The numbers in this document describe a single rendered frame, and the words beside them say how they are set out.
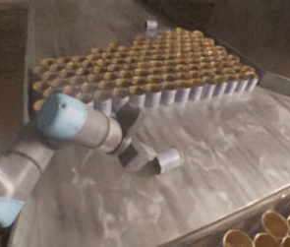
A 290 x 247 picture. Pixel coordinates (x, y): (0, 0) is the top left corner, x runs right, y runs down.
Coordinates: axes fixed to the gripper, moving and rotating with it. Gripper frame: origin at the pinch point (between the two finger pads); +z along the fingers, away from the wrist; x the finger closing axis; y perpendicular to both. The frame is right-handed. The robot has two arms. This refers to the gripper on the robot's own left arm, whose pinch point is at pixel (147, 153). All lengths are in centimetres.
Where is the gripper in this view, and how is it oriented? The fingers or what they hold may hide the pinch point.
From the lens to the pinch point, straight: 59.5
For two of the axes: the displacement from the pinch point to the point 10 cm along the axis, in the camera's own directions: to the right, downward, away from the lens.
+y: -6.8, 7.1, 1.7
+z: 5.3, 3.2, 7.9
